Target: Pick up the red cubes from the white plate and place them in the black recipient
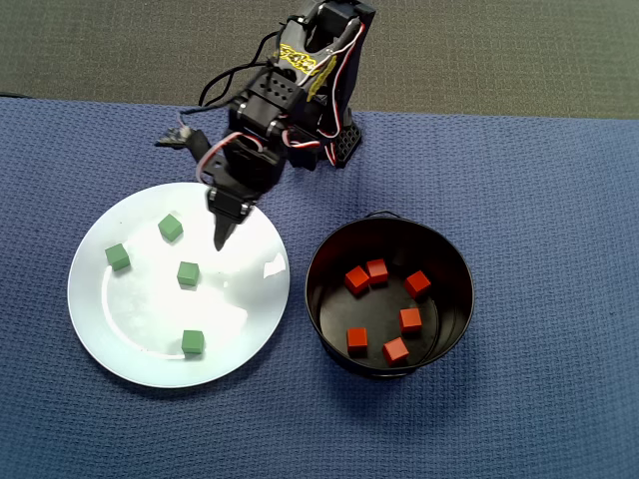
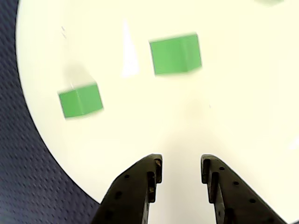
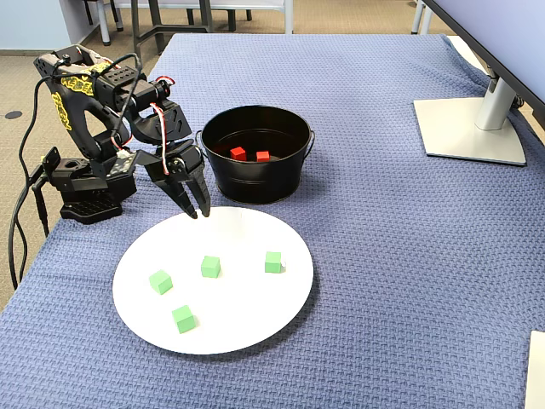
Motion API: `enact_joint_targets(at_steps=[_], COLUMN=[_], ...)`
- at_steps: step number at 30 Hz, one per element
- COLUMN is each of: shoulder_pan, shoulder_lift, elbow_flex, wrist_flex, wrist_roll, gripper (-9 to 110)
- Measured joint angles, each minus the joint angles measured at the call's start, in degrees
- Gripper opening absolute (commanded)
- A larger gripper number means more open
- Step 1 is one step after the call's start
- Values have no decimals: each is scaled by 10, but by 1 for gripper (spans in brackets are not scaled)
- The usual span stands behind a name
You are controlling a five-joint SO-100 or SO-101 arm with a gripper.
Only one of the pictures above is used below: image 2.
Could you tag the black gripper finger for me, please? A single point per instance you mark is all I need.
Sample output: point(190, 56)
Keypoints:
point(236, 200)
point(126, 198)

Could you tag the white round plate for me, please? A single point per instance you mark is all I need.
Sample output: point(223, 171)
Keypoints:
point(210, 105)

